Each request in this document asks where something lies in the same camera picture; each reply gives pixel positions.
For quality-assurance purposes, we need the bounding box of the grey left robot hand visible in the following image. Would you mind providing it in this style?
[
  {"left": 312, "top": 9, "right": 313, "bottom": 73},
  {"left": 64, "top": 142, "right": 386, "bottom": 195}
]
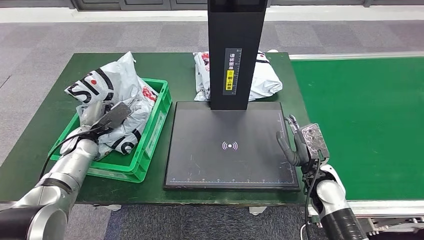
[{"left": 79, "top": 100, "right": 107, "bottom": 127}]

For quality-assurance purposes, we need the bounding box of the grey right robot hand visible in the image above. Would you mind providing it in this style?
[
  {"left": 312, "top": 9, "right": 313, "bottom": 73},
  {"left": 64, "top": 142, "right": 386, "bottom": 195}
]
[{"left": 276, "top": 114, "right": 311, "bottom": 167}]

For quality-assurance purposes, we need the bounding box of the green conveyor belt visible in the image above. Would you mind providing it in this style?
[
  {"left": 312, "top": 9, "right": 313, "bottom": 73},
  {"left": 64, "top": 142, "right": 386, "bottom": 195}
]
[{"left": 291, "top": 56, "right": 424, "bottom": 201}]

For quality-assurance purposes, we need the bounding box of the black inbound scanner machine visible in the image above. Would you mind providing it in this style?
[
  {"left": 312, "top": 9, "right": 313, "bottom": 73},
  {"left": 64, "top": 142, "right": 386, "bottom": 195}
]
[{"left": 163, "top": 0, "right": 301, "bottom": 192}]

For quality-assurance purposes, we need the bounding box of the green plastic crate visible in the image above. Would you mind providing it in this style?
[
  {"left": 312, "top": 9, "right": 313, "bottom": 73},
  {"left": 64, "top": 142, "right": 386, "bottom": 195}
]
[{"left": 47, "top": 77, "right": 173, "bottom": 184}]

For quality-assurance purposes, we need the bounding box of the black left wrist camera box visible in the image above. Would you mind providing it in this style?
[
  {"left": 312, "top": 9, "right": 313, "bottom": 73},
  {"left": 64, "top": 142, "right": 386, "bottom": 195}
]
[{"left": 93, "top": 101, "right": 133, "bottom": 132}]

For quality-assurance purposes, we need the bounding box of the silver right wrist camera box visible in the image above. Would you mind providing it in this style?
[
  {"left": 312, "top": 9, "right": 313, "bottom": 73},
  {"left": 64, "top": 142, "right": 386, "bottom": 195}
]
[{"left": 299, "top": 123, "right": 330, "bottom": 160}]

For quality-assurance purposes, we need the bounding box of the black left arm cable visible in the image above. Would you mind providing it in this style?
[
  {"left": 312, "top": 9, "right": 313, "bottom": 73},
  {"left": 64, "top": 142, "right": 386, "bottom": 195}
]
[{"left": 39, "top": 124, "right": 110, "bottom": 181}]

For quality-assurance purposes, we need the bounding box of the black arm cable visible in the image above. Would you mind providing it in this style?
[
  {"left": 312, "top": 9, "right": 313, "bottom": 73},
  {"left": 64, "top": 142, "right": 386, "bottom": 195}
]
[
  {"left": 299, "top": 158, "right": 322, "bottom": 240},
  {"left": 39, "top": 124, "right": 110, "bottom": 181}
]

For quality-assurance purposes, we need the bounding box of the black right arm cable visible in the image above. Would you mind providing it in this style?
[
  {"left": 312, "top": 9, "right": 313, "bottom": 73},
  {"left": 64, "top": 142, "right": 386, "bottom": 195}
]
[{"left": 299, "top": 158, "right": 322, "bottom": 240}]

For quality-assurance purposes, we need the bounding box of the aluminium conveyor frame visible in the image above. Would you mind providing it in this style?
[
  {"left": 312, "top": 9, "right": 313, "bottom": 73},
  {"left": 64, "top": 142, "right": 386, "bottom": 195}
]
[{"left": 288, "top": 51, "right": 424, "bottom": 240}]

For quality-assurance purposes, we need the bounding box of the dark grey door frame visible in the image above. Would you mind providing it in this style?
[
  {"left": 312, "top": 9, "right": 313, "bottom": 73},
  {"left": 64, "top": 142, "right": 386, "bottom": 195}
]
[{"left": 72, "top": 0, "right": 375, "bottom": 11}]

